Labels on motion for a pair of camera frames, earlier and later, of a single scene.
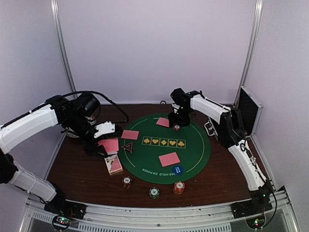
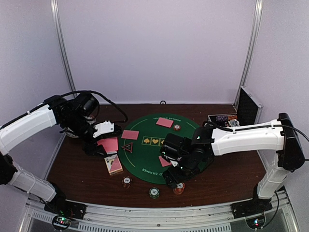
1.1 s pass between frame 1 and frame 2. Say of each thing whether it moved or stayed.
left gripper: stayed
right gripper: moved
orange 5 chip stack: stayed
